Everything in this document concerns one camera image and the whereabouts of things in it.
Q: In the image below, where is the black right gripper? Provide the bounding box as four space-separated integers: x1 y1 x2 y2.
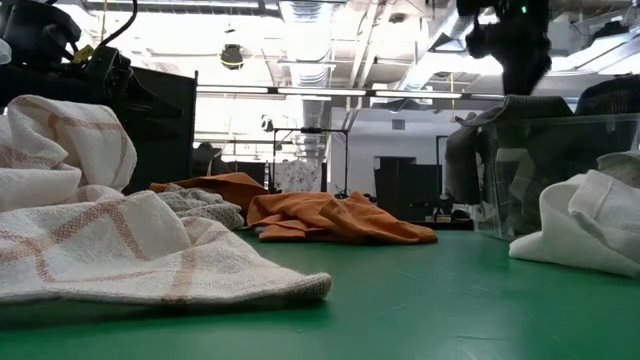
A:
464 0 551 96

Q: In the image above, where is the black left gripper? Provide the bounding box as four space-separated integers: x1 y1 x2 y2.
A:
0 44 184 136

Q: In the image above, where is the white towel with red stripes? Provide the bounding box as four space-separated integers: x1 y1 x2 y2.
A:
0 189 334 307
0 94 138 214

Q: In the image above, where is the dark gray waffle towel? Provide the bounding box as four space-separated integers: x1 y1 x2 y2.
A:
573 74 640 117

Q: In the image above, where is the dark gray white-lined towel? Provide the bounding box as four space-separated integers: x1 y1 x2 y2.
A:
492 147 537 204

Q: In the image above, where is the pale gray waffle towel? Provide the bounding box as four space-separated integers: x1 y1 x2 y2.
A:
155 182 246 232

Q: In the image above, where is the light gray towel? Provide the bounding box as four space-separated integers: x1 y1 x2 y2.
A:
596 151 640 190

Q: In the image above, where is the black partition panel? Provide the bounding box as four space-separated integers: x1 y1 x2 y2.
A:
127 67 199 194

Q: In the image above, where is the yellow tag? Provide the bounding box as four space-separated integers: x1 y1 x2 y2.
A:
72 44 96 65

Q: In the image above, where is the black ceiling dome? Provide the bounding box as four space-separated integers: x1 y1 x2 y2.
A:
220 43 245 71

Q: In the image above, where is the white patterned hanging cloth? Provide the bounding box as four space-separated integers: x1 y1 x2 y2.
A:
274 158 324 194

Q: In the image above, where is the black cabinet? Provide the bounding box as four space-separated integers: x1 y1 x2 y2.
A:
373 155 445 222

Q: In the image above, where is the horizontal metal bar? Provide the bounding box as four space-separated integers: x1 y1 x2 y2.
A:
195 84 581 104

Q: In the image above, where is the yellow hanging cord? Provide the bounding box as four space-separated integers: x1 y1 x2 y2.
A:
448 73 459 124

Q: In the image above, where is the silver ventilation duct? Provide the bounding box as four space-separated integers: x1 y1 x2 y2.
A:
277 0 335 129
428 0 481 52

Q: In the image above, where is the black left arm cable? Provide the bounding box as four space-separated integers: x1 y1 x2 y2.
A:
94 0 140 50

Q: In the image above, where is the black metal stand frame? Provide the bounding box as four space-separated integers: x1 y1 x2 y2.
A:
434 133 450 196
272 126 350 197

